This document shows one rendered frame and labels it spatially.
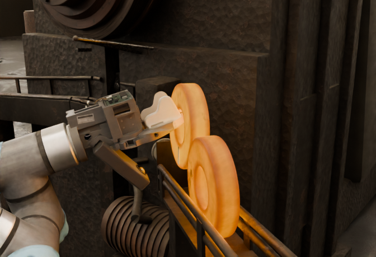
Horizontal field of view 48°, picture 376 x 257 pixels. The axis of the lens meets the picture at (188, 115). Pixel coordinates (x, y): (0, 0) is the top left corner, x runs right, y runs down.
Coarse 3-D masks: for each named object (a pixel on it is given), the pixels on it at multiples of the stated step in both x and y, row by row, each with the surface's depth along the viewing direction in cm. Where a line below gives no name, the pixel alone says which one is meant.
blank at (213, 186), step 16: (192, 144) 66; (208, 144) 60; (224, 144) 60; (192, 160) 66; (208, 160) 59; (224, 160) 58; (192, 176) 67; (208, 176) 59; (224, 176) 57; (192, 192) 68; (208, 192) 60; (224, 192) 56; (208, 208) 60; (224, 208) 56; (224, 224) 57
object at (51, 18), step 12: (132, 0) 99; (144, 0) 103; (48, 12) 121; (120, 12) 102; (132, 12) 104; (60, 24) 118; (108, 24) 106; (120, 24) 104; (132, 24) 110; (72, 36) 116; (84, 36) 113; (96, 36) 110
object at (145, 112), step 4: (160, 92) 74; (164, 92) 75; (156, 96) 74; (160, 96) 75; (156, 100) 75; (156, 104) 75; (148, 108) 75; (152, 108) 75; (156, 108) 75; (144, 112) 75; (148, 112) 75; (152, 112) 75; (180, 112) 75; (144, 116) 75
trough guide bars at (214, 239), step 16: (160, 176) 81; (160, 192) 83; (176, 192) 70; (192, 208) 61; (240, 208) 61; (192, 224) 61; (208, 224) 56; (240, 224) 61; (256, 224) 55; (208, 240) 56; (224, 240) 51; (256, 240) 55; (272, 240) 51; (224, 256) 51; (272, 256) 51; (288, 256) 47
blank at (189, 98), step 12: (180, 84) 74; (192, 84) 74; (180, 96) 74; (192, 96) 70; (204, 96) 71; (180, 108) 74; (192, 108) 69; (204, 108) 69; (192, 120) 68; (204, 120) 69; (180, 132) 78; (192, 132) 68; (204, 132) 69; (180, 144) 75; (180, 156) 75
